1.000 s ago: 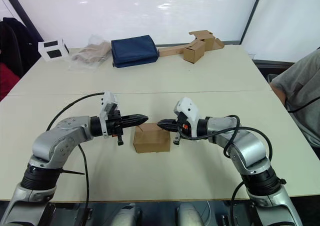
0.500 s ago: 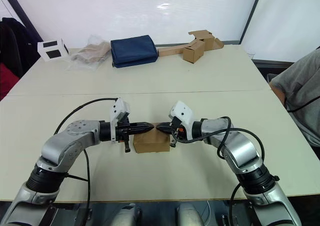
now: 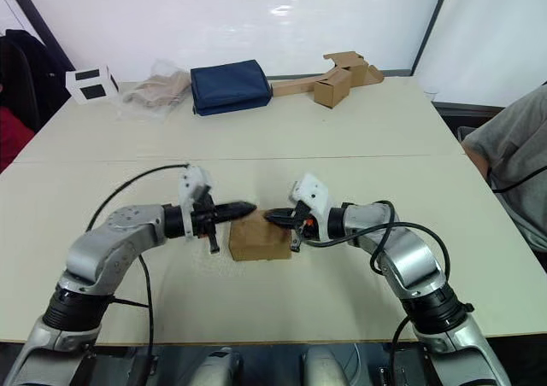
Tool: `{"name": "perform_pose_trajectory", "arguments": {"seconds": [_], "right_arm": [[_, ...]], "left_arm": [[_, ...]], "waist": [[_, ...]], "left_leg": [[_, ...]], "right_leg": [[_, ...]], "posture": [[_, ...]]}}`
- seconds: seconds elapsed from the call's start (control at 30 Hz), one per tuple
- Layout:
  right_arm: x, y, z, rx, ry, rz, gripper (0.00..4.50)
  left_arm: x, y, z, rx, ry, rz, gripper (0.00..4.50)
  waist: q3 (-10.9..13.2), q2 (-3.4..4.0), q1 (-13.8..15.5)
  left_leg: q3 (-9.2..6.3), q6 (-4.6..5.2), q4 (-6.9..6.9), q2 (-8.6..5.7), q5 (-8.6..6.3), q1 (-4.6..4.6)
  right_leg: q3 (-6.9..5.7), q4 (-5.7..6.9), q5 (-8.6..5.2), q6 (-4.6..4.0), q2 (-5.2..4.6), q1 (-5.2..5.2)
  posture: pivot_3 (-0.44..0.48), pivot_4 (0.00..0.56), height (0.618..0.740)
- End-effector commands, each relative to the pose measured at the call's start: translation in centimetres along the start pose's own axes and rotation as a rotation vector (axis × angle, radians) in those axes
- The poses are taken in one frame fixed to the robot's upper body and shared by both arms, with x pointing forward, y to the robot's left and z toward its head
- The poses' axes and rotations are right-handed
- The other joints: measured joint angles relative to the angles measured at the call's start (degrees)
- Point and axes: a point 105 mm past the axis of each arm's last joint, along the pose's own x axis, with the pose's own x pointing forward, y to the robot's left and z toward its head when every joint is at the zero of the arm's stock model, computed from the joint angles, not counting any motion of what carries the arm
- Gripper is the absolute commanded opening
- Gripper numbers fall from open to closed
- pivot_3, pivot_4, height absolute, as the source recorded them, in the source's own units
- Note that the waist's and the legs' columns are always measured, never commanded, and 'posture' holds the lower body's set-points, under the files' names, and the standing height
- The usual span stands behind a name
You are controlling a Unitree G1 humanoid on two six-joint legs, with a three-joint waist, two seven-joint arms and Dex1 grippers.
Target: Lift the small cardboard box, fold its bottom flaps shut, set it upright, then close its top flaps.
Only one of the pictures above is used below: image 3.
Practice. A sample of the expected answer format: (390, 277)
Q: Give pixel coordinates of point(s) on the small brown cardboard box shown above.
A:
(256, 241)

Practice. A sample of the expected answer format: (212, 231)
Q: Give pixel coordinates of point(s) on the person in grey shirt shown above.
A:
(517, 147)

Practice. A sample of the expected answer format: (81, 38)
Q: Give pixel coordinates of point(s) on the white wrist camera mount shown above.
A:
(312, 191)
(193, 181)

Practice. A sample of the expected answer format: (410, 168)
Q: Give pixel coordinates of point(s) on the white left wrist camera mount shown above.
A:
(193, 181)

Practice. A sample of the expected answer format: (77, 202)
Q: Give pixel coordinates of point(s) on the black diagonal frame bar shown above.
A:
(431, 23)
(42, 23)

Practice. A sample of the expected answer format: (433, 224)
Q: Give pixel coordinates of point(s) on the grey rounded shape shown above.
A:
(220, 366)
(324, 366)

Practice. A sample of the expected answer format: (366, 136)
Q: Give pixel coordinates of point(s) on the red cloth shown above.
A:
(10, 138)

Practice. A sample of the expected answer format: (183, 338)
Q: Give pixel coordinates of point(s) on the flat long cardboard sheet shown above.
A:
(295, 87)

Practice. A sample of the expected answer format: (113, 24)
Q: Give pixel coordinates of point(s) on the black jacket on chair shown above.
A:
(30, 74)

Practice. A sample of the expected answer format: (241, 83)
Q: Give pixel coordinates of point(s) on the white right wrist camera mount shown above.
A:
(312, 191)

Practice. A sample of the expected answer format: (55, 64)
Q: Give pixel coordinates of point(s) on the closed brown cardboard box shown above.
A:
(332, 89)

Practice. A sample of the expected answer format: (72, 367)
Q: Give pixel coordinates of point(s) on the navy blue fabric bag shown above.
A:
(231, 87)

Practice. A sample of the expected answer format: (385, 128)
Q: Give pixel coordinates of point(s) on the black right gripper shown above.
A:
(301, 228)

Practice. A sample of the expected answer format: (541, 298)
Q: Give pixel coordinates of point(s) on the clear plastic bag beige contents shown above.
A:
(156, 90)

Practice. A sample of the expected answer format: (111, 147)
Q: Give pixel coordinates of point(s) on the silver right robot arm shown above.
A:
(410, 253)

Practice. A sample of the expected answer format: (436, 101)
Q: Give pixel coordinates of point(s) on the white cube with black rectangles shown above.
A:
(92, 83)

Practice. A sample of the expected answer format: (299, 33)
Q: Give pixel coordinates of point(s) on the open-flapped brown cardboard box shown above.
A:
(357, 68)

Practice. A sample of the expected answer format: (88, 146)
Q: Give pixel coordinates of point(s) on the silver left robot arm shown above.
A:
(119, 241)

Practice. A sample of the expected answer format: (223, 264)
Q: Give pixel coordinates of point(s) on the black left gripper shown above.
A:
(203, 220)

